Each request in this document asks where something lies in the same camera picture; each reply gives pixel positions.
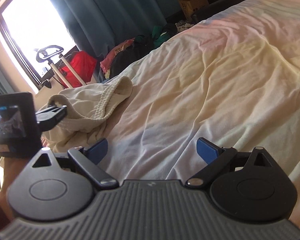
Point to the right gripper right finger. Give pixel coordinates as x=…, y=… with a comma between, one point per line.
x=246, y=186

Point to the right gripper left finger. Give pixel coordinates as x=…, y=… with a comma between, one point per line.
x=57, y=186

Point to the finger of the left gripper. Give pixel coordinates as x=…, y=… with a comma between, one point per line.
x=50, y=117

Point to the cream zip hoodie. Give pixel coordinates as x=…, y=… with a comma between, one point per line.
x=88, y=109

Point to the pile of clothes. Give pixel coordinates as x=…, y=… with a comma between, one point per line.
x=131, y=50

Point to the person's left hand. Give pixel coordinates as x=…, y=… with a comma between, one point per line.
x=12, y=169

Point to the garment steamer stand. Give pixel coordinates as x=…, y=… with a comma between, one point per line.
x=47, y=53

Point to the red bag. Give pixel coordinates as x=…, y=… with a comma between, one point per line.
x=83, y=64

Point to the brown paper bag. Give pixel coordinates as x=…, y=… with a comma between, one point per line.
x=189, y=7

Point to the window frame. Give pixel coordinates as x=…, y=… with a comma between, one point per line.
x=27, y=26

